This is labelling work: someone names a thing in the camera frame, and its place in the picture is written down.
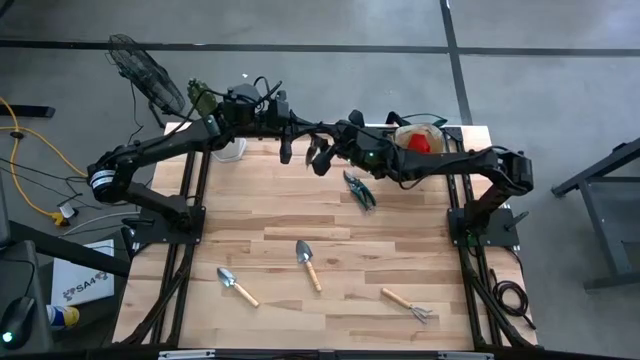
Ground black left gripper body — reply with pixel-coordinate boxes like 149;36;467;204
264;89;296;166

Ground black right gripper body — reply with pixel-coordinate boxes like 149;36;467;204
312;109;389;177

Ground green straight-handled pruning shears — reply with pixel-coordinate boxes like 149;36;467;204
342;169;378;213

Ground beige green-trimmed gardening bag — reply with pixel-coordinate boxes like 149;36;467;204
391;112;450;157

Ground wide-blade trowel wooden handle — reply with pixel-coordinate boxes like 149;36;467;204
294;239;324;293

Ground narrow-blade trowel wooden handle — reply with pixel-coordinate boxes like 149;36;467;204
216;266;261;309

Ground hand rake wooden handle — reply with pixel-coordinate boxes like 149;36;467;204
380;286;434;325

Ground white faceted plant pot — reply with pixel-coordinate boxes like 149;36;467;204
209;136;248;164

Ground green cactus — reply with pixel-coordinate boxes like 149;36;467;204
186;78;220;120

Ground black floor fan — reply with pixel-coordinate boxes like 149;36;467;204
104;32;197;130

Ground white cardboard box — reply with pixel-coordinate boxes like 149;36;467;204
50;238;116;308

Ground black floor bar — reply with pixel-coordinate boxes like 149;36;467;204
0;104;57;120

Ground yellow blue white object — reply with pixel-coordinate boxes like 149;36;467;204
45;304;81;331

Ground black desk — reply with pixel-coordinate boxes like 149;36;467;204
0;172;132;360

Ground black computer mouse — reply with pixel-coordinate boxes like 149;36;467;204
0;295;38;351

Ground black aluminium table frame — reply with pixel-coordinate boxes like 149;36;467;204
112;122;539;351

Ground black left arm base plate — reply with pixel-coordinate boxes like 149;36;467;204
130;203;207;246

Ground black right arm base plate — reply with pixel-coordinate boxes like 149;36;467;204
447;206;521;249

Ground black coiled cable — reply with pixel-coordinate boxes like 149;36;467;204
488;268;538;331

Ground yellow extension cable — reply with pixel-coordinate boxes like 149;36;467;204
0;96;90;221

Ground silver table bracket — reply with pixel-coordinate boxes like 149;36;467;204
157;349;217;360
437;351;495;360

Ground black metal bench frame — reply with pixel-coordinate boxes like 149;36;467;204
550;136;640;292

